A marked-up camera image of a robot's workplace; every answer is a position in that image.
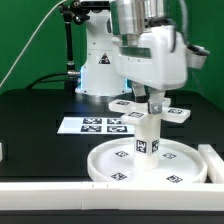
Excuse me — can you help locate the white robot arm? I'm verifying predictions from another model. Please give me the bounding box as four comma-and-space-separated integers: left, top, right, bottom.
74, 0, 187, 104

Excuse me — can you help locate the white right fence block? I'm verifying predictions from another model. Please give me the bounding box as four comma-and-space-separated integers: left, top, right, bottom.
198, 144, 224, 184

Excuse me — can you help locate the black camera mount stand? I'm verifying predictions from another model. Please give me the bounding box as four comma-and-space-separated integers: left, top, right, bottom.
59, 0, 113, 97

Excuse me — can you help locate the white front fence rail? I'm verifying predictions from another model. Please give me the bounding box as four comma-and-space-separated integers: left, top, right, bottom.
0, 182, 224, 211

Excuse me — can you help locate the white marker sheet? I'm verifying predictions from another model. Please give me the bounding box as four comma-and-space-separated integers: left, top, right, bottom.
57, 117, 134, 135

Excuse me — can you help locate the black cable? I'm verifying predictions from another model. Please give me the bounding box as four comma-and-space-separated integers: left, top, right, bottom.
25, 72, 81, 90

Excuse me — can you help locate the white cable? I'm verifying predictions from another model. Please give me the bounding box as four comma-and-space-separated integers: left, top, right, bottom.
0, 0, 68, 88

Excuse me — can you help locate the white cross-shaped table base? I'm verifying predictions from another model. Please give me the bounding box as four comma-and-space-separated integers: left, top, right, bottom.
109, 98, 191, 125

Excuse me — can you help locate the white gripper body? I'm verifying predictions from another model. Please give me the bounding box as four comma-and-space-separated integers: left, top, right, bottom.
112, 25, 187, 91

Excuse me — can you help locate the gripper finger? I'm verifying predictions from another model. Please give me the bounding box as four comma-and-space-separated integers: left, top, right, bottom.
132, 82, 147, 102
148, 88, 165, 114

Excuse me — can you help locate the white round table top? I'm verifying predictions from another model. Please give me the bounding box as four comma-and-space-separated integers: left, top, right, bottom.
87, 137, 207, 184

